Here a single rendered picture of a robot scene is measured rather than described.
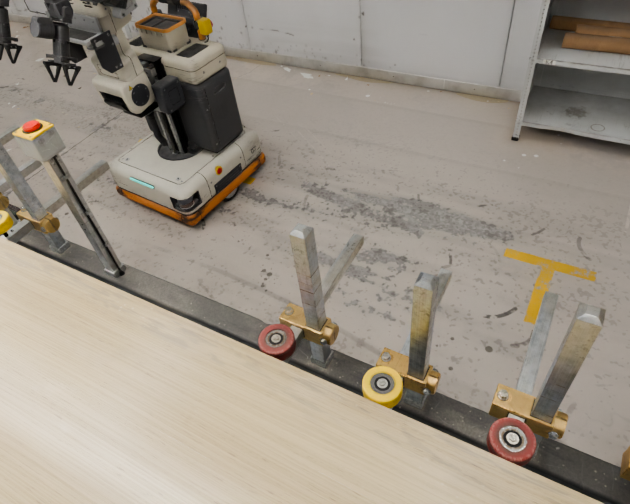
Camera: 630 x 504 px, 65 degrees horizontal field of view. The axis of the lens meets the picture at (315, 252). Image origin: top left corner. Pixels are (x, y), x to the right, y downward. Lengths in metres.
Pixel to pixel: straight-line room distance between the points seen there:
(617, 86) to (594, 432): 2.14
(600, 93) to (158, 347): 3.04
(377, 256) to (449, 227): 0.42
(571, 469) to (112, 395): 0.96
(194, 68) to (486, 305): 1.73
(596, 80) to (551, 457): 2.67
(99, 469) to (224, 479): 0.24
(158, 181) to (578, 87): 2.55
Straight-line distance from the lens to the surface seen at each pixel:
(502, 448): 0.99
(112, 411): 1.13
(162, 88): 2.53
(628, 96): 3.58
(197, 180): 2.68
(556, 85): 3.58
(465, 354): 2.15
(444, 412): 1.23
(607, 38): 3.13
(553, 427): 1.09
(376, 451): 0.97
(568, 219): 2.80
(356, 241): 1.34
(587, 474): 1.25
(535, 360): 1.16
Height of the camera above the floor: 1.80
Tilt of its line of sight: 46 degrees down
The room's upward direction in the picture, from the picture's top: 8 degrees counter-clockwise
